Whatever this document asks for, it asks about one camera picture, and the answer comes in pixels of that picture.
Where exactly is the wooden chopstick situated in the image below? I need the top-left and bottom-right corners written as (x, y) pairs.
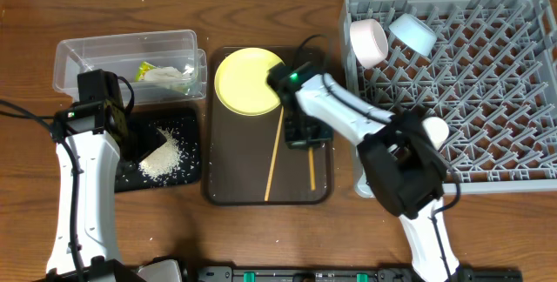
top-left (308, 147), bottom-right (316, 191)
top-left (264, 107), bottom-right (284, 202)

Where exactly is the white napkin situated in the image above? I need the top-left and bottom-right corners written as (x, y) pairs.
top-left (143, 66), bottom-right (197, 93)

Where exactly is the yellow plate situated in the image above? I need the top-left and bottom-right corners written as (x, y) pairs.
top-left (214, 47), bottom-right (284, 117)

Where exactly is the rice food waste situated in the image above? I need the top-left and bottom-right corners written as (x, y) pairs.
top-left (115, 126), bottom-right (201, 192)

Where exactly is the pink white bowl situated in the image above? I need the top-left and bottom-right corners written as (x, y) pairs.
top-left (349, 19), bottom-right (388, 69)

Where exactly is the small white green cup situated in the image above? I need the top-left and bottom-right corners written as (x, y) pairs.
top-left (422, 117), bottom-right (450, 150)

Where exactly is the light blue bowl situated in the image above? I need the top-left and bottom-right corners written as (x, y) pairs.
top-left (388, 14), bottom-right (437, 57)

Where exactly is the green orange snack wrapper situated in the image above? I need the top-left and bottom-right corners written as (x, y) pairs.
top-left (135, 61), bottom-right (158, 82)

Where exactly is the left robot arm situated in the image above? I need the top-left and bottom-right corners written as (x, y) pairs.
top-left (45, 70), bottom-right (166, 281)

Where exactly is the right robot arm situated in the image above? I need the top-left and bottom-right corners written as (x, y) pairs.
top-left (266, 63), bottom-right (460, 281)

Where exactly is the black waste tray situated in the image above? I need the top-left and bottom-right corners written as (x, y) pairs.
top-left (115, 107), bottom-right (202, 192)

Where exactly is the grey dishwasher rack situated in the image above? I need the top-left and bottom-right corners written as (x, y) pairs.
top-left (339, 0), bottom-right (556, 194)

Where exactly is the dark brown serving tray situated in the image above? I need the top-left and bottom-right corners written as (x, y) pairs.
top-left (200, 45), bottom-right (334, 206)

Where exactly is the clear plastic bin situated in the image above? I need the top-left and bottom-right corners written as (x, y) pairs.
top-left (52, 30), bottom-right (207, 105)

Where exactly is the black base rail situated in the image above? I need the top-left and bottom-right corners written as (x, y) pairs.
top-left (130, 255), bottom-right (523, 282)

